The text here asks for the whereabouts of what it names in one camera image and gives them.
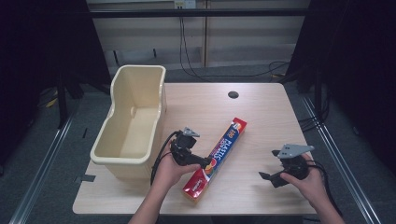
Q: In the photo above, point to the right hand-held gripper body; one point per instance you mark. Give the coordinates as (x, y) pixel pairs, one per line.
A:
(294, 161)

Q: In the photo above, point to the person's left hand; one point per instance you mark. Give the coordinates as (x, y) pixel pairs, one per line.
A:
(169, 174)

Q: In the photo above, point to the person's right hand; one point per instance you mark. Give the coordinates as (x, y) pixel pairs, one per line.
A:
(308, 186)

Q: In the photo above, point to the black curtain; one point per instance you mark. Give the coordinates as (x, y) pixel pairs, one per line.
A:
(355, 77)
(37, 62)

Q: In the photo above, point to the black tape strip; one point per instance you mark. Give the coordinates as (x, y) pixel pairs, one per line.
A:
(87, 178)

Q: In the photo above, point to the cream plastic bin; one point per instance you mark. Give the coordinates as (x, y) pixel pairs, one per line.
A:
(137, 130)

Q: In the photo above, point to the metal floor rail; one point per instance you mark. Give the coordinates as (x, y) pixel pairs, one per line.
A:
(339, 161)
(43, 168)

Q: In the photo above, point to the white wall socket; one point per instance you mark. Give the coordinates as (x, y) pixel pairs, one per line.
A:
(185, 3)

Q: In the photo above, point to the black metal stand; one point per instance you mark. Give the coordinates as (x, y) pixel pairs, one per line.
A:
(62, 105)

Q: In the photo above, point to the black horizontal bar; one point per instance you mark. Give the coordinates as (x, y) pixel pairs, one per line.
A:
(199, 12)

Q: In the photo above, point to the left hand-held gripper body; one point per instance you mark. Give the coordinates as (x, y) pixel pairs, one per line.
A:
(183, 145)

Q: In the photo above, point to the round black table grommet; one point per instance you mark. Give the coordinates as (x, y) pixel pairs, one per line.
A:
(233, 95)

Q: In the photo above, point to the long red blue wrap box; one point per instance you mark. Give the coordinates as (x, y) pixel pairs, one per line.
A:
(221, 152)

